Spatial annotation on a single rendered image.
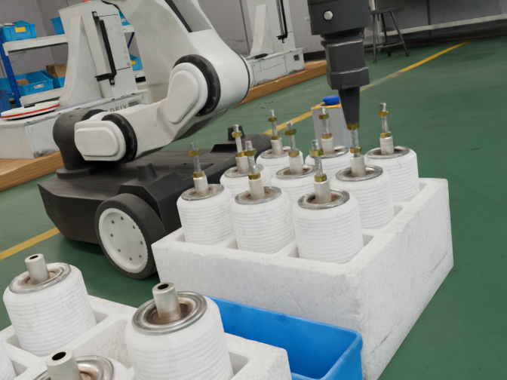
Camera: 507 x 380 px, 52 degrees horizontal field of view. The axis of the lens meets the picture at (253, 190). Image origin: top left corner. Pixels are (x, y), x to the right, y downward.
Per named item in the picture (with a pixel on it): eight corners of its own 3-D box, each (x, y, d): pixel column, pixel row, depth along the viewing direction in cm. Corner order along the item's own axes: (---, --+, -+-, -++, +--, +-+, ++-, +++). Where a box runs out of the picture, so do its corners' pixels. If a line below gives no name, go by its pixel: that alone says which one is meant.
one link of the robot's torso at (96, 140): (80, 164, 152) (67, 121, 148) (131, 145, 167) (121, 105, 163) (125, 166, 140) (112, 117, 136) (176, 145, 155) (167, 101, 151)
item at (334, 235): (340, 287, 87) (325, 185, 82) (385, 306, 79) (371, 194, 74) (296, 312, 82) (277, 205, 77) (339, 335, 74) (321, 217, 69)
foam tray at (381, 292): (173, 333, 96) (149, 244, 91) (286, 245, 125) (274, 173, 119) (370, 392, 72) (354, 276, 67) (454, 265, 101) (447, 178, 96)
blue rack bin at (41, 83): (-1, 99, 556) (-8, 79, 550) (31, 92, 584) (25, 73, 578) (24, 96, 526) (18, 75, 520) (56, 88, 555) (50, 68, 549)
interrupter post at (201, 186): (197, 197, 88) (192, 179, 87) (195, 194, 91) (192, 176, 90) (210, 194, 89) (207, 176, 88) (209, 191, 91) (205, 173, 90)
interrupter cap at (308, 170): (321, 166, 94) (321, 162, 93) (315, 179, 87) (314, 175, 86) (280, 170, 96) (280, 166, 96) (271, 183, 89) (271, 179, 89)
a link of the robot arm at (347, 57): (385, 83, 73) (376, -7, 70) (316, 93, 74) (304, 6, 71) (371, 74, 85) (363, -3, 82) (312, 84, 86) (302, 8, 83)
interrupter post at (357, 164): (370, 175, 83) (367, 155, 82) (357, 179, 83) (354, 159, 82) (361, 173, 86) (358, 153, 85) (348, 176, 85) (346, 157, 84)
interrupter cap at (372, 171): (393, 173, 82) (392, 170, 82) (352, 187, 79) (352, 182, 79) (364, 166, 89) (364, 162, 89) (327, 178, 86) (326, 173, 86)
